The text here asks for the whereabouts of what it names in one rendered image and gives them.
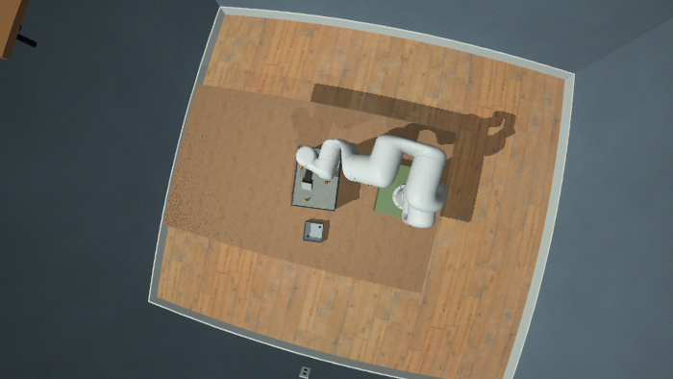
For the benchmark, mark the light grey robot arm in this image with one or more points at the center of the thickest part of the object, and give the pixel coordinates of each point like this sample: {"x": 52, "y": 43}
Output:
{"x": 380, "y": 170}

